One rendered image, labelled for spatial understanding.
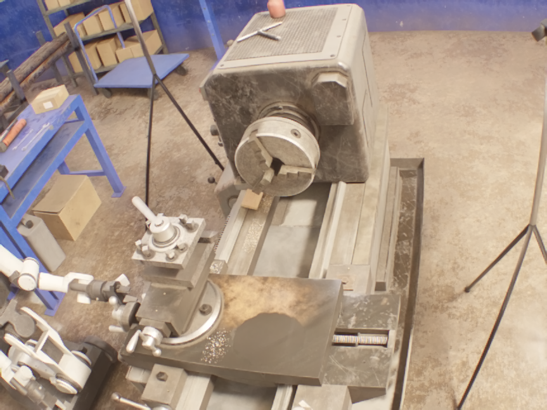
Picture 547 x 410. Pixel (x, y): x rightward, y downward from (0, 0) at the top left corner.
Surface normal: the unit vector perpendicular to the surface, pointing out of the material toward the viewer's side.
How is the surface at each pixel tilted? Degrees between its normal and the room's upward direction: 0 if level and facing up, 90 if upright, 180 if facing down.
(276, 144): 90
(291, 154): 90
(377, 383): 0
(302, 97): 90
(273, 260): 3
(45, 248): 90
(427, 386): 0
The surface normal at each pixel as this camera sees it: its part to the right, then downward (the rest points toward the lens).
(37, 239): 0.87, 0.15
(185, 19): -0.25, 0.69
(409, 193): -0.23, -0.72
